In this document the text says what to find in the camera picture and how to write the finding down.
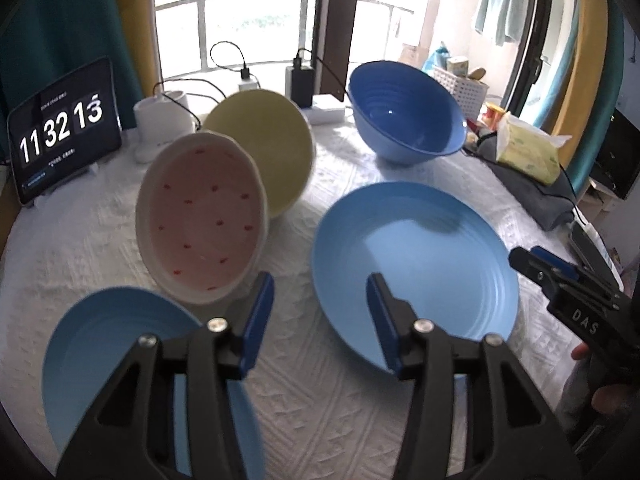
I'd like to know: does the hanging blue towel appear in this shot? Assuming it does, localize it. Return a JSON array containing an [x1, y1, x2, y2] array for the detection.
[[474, 0, 531, 46]]

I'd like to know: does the black power adapter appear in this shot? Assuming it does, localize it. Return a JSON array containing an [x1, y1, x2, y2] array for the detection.
[[286, 62, 316, 108]]

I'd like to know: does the dark sliding door frame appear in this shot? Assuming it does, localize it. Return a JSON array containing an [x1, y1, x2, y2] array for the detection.
[[314, 0, 362, 96], [510, 0, 556, 111]]

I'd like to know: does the grey cloth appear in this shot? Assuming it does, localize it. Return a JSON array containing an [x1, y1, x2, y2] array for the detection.
[[467, 145, 576, 231]]

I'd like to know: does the white bowl with pink dots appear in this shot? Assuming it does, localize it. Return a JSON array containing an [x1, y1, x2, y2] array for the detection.
[[135, 130, 271, 307]]

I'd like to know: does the dark blue bowl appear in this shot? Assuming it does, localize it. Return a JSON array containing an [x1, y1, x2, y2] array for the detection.
[[348, 60, 468, 165]]

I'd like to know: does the black monitor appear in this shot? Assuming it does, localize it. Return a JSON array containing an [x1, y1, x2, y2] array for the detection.
[[590, 107, 640, 198]]

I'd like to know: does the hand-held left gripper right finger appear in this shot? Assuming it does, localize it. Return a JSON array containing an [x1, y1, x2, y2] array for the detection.
[[366, 272, 583, 480]]

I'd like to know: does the teal curtain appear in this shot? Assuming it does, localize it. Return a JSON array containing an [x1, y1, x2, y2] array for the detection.
[[567, 5, 626, 193], [0, 0, 146, 106]]

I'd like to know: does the white power strip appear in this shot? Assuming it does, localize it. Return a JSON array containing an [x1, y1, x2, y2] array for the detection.
[[300, 94, 351, 125]]

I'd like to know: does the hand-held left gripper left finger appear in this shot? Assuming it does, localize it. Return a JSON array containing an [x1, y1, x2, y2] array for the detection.
[[55, 272, 275, 480]]

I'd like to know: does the black charger cable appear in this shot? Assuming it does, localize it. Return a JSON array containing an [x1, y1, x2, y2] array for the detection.
[[152, 41, 251, 131]]

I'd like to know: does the yellow curtain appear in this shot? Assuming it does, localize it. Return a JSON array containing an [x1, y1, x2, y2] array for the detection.
[[547, 0, 608, 166], [111, 0, 163, 96]]

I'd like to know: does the red and yellow cup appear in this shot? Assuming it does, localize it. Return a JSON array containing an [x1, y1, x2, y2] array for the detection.
[[482, 102, 506, 128]]

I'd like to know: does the person's right hand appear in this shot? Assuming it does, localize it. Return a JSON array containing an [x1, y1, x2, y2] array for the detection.
[[571, 342, 633, 413]]

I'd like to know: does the balcony railing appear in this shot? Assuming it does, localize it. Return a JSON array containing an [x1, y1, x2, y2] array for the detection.
[[155, 0, 416, 81]]

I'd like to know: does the white desk lamp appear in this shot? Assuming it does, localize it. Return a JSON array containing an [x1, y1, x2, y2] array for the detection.
[[97, 0, 201, 163]]

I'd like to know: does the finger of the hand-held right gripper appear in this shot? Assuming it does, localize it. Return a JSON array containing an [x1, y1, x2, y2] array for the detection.
[[531, 246, 621, 302], [509, 246, 577, 307]]

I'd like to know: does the pale yellow tissue pack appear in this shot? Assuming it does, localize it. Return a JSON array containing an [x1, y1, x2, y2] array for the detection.
[[495, 112, 571, 184]]

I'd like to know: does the white plastic basket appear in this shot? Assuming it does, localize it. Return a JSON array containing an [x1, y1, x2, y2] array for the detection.
[[431, 65, 488, 116]]

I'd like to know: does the black tablet clock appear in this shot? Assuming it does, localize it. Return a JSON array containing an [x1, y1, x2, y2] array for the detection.
[[7, 56, 123, 206]]

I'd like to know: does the blue bag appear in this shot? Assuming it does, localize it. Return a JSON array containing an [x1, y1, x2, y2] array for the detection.
[[422, 42, 451, 73]]

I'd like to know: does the light blue plate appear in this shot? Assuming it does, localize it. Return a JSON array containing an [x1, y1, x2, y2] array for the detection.
[[311, 182, 519, 375], [42, 286, 266, 480]]

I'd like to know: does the pale yellow bowl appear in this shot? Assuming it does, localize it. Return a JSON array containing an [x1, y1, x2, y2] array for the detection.
[[204, 89, 317, 220]]

